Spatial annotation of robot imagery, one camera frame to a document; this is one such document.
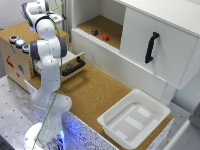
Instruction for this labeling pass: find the white cabinet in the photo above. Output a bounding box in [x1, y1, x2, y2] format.
[70, 0, 200, 106]

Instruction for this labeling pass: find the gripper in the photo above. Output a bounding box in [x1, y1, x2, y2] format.
[48, 12, 68, 25]

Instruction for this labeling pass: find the black drawer handle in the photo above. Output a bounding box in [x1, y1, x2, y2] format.
[61, 56, 87, 77]

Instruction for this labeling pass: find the white sliding door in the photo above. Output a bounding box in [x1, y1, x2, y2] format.
[119, 6, 200, 90]

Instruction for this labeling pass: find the blue button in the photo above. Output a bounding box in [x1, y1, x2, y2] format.
[14, 38, 26, 49]

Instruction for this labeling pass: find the red button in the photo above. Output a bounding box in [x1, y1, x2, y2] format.
[9, 34, 20, 45]

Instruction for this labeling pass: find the green button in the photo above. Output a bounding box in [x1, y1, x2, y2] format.
[21, 43, 31, 54]

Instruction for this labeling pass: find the wooden drawer box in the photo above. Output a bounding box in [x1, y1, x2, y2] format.
[0, 21, 71, 93]

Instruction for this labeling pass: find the white plastic box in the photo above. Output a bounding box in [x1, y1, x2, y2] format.
[96, 88, 172, 150]

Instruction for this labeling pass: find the black door handle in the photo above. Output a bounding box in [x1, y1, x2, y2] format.
[144, 31, 161, 65]

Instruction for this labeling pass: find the wooden drawer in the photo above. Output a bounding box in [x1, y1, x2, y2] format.
[33, 50, 86, 84]

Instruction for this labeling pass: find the purple block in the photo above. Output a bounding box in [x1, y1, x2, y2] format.
[91, 28, 99, 37]

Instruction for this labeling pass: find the green cable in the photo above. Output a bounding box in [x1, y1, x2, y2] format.
[32, 0, 67, 150]

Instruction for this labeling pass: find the pink block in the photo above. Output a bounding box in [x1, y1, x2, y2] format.
[102, 33, 111, 42]

